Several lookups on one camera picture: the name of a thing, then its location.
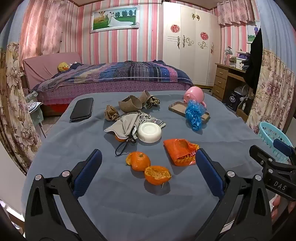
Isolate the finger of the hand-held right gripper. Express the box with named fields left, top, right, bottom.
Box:
left=273, top=138, right=296, bottom=163
left=249, top=145, right=296, bottom=180

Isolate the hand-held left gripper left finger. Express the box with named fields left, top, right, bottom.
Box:
left=25, top=149, right=103, bottom=241

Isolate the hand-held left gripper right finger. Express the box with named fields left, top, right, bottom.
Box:
left=195, top=148, right=273, bottom=241

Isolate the turquoise plastic basket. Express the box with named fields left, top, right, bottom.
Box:
left=258, top=121, right=296, bottom=163

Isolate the orange snack bag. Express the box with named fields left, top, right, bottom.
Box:
left=163, top=138, right=200, bottom=167

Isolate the partly peeled orange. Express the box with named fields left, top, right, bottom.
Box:
left=126, top=151, right=151, bottom=171

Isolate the grey cloth pouch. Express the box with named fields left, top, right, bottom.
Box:
left=104, top=112, right=141, bottom=156

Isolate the blue plastic bag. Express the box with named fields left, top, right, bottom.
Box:
left=185, top=100, right=207, bottom=132

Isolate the brown paper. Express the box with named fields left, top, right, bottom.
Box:
left=105, top=105, right=120, bottom=121

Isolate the white bowl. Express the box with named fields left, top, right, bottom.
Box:
left=137, top=122, right=162, bottom=143

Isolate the patterned snack packet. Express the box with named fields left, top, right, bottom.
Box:
left=136, top=111, right=166, bottom=128

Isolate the dark paper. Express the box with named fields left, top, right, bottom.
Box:
left=146, top=96, right=160, bottom=109

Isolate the person's right hand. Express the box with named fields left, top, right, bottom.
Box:
left=270, top=195, right=296, bottom=224

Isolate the cardboard box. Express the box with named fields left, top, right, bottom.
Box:
left=237, top=97, right=255, bottom=116

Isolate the grey tablecloth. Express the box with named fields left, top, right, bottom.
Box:
left=21, top=90, right=296, bottom=241

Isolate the blue and floral curtain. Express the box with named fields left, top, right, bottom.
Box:
left=245, top=0, right=296, bottom=139

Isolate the black phone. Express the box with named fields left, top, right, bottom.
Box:
left=70, top=98, right=94, bottom=122

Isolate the black box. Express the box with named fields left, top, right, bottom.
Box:
left=225, top=89, right=242, bottom=112

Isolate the white fan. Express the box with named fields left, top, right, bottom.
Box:
left=233, top=86, right=249, bottom=100

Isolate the brown phone case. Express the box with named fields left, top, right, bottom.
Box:
left=168, top=101, right=210, bottom=122

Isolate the pink pig mug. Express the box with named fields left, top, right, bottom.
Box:
left=184, top=87, right=207, bottom=108

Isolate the small green stool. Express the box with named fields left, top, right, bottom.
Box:
left=23, top=90, right=47, bottom=139

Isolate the black hanging garment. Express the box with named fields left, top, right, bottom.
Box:
left=245, top=28, right=264, bottom=93

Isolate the purple dotted bed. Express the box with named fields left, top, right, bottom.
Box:
left=37, top=80, right=193, bottom=116

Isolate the wooden desk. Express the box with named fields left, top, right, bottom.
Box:
left=212, top=63, right=252, bottom=105

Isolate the beige floral curtain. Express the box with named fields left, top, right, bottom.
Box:
left=0, top=43, right=42, bottom=175

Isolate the white box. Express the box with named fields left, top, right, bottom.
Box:
left=229, top=57, right=245, bottom=69

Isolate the bed with striped blanket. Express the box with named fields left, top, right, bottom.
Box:
left=32, top=61, right=193, bottom=92

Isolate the desk lamp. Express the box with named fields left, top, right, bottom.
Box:
left=223, top=46, right=233, bottom=65

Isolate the white wardrobe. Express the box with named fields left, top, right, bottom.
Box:
left=162, top=1, right=221, bottom=87

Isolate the pink headboard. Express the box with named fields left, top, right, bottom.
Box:
left=22, top=52, right=82, bottom=90

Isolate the pink floral valance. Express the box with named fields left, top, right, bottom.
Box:
left=217, top=0, right=255, bottom=26

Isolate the pink curtain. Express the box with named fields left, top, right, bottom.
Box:
left=18, top=0, right=79, bottom=61

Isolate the small wall picture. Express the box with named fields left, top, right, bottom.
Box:
left=246, top=21, right=262, bottom=43

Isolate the framed wall picture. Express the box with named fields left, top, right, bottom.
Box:
left=90, top=6, right=140, bottom=33

